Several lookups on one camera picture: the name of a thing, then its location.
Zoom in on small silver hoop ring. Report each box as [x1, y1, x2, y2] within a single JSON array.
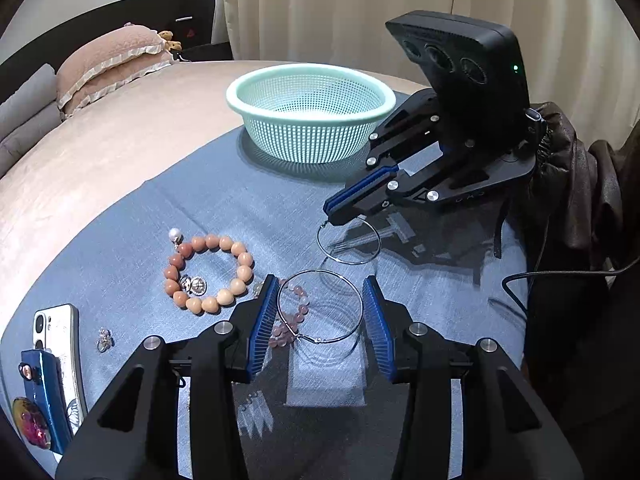
[[316, 216, 382, 266]]

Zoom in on large silver hoop ring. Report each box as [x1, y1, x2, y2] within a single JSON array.
[[275, 268, 364, 345]]

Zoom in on pink bead bracelet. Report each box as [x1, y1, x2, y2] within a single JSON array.
[[267, 278, 312, 350]]

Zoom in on peach bead bracelet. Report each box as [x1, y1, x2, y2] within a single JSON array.
[[162, 227, 255, 316]]

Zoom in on mint green plastic basket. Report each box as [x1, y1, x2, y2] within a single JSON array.
[[226, 63, 396, 164]]

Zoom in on small silver earring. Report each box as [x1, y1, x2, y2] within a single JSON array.
[[96, 328, 114, 353]]

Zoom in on blue phone grip stand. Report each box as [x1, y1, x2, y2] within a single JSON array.
[[12, 349, 72, 455]]

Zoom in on dark brown jacket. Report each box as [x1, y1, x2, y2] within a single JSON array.
[[491, 102, 640, 281]]

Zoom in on white phone with case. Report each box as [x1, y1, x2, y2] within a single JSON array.
[[32, 304, 88, 436]]

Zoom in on beige bed blanket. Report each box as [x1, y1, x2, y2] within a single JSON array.
[[1, 61, 268, 325]]

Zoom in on cream curtain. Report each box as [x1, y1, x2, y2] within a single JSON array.
[[224, 0, 639, 146]]

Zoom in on blue grey cloth mat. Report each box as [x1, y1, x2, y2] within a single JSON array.
[[0, 90, 532, 480]]

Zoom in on brown teddy bear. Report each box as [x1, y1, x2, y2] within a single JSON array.
[[158, 30, 182, 52]]

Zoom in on black headboard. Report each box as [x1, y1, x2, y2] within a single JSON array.
[[1, 0, 216, 100]]

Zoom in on pink frilled pillow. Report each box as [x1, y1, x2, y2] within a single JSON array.
[[56, 24, 174, 118]]

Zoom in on grey folded duvet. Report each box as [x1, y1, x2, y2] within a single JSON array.
[[0, 64, 62, 177]]

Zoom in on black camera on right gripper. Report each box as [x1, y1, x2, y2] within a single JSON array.
[[385, 10, 530, 136]]

